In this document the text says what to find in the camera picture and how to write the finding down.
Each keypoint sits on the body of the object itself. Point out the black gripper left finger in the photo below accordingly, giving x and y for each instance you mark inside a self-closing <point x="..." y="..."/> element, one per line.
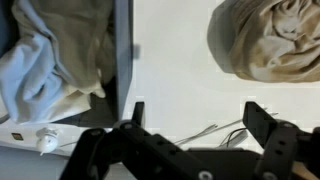
<point x="133" y="156"/>

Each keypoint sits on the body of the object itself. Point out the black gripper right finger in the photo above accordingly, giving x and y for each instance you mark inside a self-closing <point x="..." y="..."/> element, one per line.
<point x="280" y="146"/>

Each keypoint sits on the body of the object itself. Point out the dark grey rectangular box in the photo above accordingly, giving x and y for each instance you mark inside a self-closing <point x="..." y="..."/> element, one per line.
<point x="124" y="50"/>

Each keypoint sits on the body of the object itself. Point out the white cloth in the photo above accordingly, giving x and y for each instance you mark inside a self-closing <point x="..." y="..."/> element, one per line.
<point x="50" y="60"/>

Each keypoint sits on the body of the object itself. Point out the small white round gadget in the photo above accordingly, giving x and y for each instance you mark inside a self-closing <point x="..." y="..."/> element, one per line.
<point x="46" y="142"/>

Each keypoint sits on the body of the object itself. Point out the brown crumpled cloth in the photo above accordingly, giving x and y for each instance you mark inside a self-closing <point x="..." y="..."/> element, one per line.
<point x="266" y="43"/>

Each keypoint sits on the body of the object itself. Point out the small dark square tag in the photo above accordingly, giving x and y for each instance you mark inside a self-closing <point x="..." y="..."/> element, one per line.
<point x="17" y="136"/>

